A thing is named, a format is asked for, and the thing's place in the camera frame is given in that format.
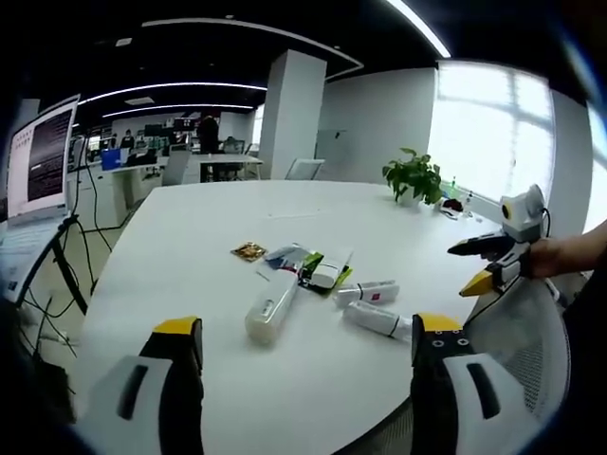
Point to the dark red object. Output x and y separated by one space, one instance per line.
453 205

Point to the green potted plant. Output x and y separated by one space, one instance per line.
413 177

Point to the white mesh office chair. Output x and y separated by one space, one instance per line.
526 351

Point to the blue white skincare packet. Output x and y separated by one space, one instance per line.
284 258

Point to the blue box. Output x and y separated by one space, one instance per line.
115 158

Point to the white skincare tube black band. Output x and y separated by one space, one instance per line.
374 320

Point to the green bottle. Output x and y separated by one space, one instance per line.
453 187

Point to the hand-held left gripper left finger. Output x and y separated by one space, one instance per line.
142 398

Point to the white background desk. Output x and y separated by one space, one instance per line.
227 163

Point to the person's right hand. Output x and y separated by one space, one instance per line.
550 258

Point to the brown skincare sachet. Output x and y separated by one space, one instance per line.
248 250

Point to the black tripod stand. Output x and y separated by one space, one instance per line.
71 265

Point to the large white skincare bottle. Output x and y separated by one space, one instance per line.
270 310

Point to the white background chair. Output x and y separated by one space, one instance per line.
304 169

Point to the green skincare packet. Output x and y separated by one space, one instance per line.
314 260

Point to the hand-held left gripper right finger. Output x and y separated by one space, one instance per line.
450 398

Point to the white skincare tube red label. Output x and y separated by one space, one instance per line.
367 291

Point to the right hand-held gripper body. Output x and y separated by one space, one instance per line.
521 215

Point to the computer monitor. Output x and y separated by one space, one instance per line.
40 158

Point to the person's dark clothing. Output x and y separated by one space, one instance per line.
590 341

